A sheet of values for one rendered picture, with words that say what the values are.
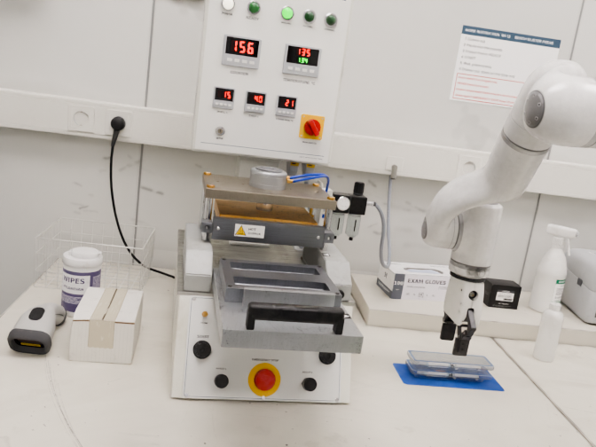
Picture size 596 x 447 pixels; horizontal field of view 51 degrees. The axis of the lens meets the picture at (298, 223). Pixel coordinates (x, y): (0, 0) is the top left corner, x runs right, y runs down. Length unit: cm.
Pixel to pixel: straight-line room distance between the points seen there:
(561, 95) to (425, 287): 95
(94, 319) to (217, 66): 61
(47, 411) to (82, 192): 88
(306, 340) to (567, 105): 50
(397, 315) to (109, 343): 74
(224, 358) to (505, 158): 63
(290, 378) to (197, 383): 17
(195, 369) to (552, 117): 74
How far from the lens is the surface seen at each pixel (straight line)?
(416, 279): 176
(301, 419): 119
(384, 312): 166
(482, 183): 125
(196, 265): 120
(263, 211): 135
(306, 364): 123
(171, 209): 187
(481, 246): 134
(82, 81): 187
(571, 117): 94
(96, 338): 130
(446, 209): 126
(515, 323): 179
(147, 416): 115
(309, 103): 148
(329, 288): 111
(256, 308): 94
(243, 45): 145
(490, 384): 149
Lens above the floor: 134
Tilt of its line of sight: 13 degrees down
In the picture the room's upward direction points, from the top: 8 degrees clockwise
